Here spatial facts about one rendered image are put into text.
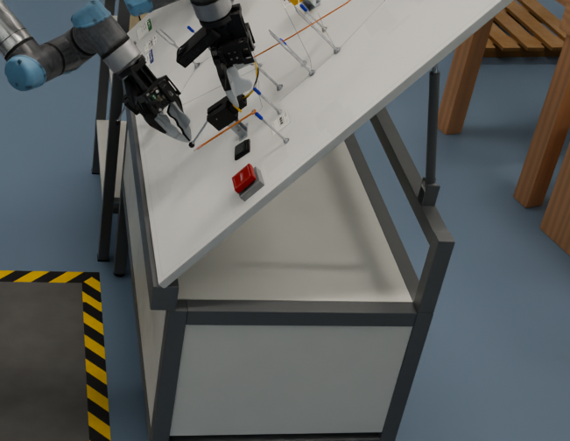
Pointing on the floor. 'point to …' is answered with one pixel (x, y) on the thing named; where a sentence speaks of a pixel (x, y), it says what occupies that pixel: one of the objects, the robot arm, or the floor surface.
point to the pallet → (522, 42)
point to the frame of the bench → (206, 312)
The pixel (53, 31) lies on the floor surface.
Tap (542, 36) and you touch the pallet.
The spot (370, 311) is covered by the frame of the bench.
